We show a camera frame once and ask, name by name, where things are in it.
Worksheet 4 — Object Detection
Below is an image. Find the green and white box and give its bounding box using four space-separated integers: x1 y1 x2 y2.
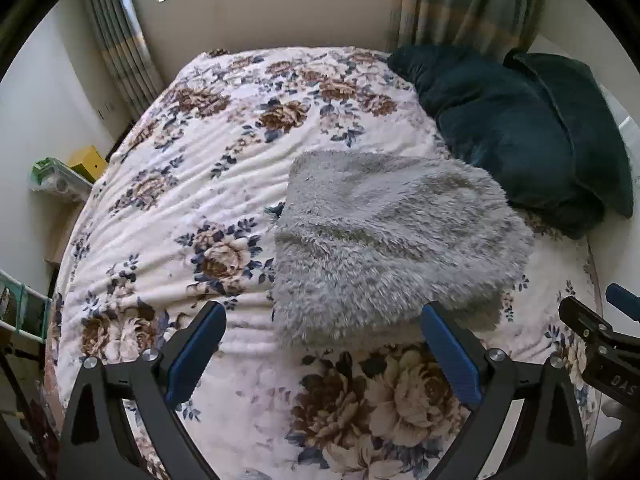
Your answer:
29 157 94 205

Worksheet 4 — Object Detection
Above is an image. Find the teal metal rack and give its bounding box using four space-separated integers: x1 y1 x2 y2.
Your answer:
0 269 53 343

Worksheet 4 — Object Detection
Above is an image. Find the yellow box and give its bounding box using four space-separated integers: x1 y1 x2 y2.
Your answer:
67 145 109 182

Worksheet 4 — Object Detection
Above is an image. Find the grey fluffy blanket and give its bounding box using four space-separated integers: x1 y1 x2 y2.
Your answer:
272 150 536 349

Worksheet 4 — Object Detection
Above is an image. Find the floral bed blanket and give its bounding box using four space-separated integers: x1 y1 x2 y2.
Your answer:
45 46 608 480

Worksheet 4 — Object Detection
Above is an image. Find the small dark teal pillow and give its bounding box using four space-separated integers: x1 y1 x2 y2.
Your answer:
502 49 635 219

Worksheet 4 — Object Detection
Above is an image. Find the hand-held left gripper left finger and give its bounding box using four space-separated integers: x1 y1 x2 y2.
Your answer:
57 301 228 480

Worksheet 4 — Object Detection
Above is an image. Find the striped grey curtain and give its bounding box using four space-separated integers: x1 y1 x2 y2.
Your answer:
385 0 551 63
80 0 166 120

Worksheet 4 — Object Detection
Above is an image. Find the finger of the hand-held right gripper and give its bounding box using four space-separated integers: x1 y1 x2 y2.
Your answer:
605 282 640 322
558 296 640 357

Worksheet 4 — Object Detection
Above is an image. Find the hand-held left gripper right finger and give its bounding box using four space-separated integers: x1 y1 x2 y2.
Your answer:
420 301 588 480

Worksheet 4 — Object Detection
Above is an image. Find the large dark teal pillow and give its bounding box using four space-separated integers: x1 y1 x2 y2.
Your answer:
387 44 606 240

